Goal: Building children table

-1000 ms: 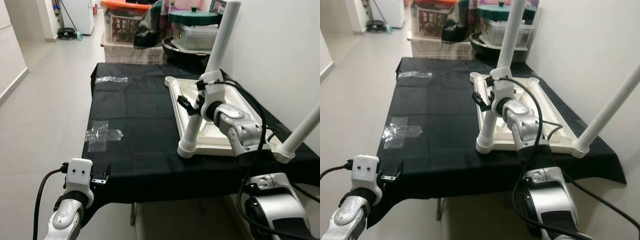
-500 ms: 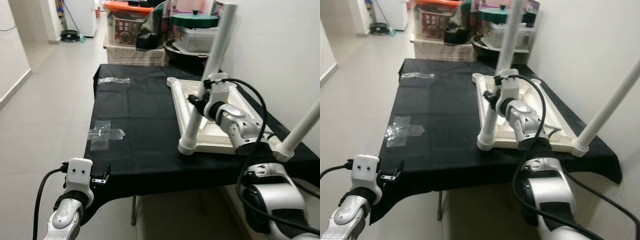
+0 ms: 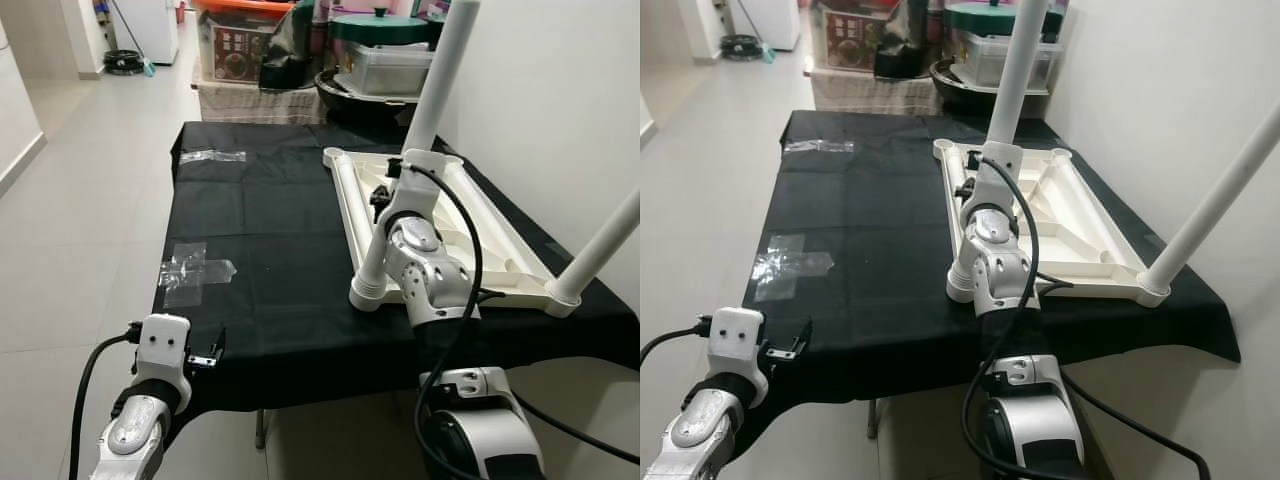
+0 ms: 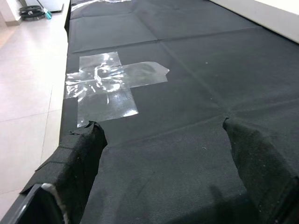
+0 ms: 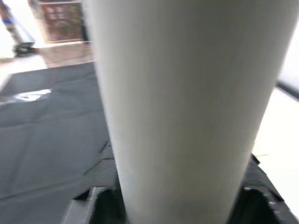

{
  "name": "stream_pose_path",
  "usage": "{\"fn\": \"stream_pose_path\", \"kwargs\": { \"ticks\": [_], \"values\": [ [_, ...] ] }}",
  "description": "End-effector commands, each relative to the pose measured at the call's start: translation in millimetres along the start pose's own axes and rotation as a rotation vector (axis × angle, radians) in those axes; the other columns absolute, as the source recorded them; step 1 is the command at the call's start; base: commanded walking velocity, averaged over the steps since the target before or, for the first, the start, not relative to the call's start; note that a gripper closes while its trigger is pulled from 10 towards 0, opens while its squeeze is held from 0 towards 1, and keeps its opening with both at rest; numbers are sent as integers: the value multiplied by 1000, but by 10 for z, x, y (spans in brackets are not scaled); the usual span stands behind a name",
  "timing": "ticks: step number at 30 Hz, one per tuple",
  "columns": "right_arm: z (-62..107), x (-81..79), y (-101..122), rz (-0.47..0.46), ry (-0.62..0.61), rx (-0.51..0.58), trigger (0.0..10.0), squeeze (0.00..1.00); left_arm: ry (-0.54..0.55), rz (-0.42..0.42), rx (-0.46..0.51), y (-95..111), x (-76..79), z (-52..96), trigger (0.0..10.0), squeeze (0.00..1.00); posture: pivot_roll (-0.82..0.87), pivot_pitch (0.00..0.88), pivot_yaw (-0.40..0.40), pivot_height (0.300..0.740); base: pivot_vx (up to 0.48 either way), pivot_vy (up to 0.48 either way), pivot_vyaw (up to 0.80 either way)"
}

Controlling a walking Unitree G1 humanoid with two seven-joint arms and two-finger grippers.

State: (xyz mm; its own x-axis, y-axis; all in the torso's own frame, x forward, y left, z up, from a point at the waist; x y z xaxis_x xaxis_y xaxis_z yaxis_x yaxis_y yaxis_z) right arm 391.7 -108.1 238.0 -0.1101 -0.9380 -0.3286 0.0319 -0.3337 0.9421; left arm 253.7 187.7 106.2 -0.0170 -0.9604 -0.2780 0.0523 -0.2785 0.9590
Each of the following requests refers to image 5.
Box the black table cloth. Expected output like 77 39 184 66
0 63 120 224

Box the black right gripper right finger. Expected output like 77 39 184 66
228 153 299 224

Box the mop with dark head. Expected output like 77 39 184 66
0 0 37 56

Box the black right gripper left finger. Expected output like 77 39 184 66
62 185 128 224

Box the clear tape strip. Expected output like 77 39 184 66
0 88 52 103

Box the white plastic table leg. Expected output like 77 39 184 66
83 0 299 224

